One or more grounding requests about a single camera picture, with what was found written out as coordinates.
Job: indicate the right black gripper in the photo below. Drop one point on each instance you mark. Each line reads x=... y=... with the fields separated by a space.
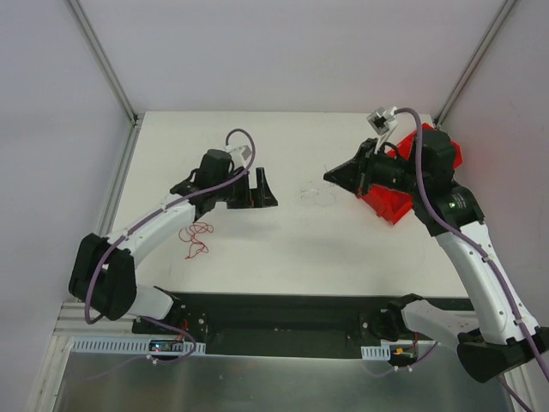
x=365 y=167

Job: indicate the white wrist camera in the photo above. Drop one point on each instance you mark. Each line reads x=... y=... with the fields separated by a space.
x=383 y=122
x=239 y=154

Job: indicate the right aluminium frame post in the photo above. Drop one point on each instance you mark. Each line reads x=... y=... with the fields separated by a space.
x=505 y=10

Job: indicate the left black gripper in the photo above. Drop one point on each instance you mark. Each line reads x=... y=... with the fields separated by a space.
x=242 y=202

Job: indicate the red plastic bin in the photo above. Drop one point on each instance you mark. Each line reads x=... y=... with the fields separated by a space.
x=389 y=204

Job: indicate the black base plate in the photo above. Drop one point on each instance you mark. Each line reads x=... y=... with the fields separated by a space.
x=302 y=326

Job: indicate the left white cable duct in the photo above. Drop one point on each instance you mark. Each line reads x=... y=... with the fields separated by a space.
x=136 y=346

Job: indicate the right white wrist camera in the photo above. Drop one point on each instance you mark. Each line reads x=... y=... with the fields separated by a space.
x=383 y=122

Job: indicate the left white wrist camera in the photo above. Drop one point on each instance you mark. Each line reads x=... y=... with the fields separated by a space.
x=239 y=154

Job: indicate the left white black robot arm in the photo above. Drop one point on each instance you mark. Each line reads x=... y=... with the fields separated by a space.
x=104 y=273

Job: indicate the left aluminium frame post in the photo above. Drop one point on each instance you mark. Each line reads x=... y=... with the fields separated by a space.
x=86 y=28

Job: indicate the white cable duct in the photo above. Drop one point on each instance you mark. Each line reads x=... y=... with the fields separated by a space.
x=136 y=346
x=380 y=352

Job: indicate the aluminium frame post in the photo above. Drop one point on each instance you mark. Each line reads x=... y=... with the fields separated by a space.
x=86 y=28
x=505 y=10

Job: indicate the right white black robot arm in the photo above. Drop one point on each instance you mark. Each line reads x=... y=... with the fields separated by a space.
x=504 y=335

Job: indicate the right white cable duct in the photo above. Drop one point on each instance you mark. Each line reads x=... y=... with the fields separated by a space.
x=380 y=352

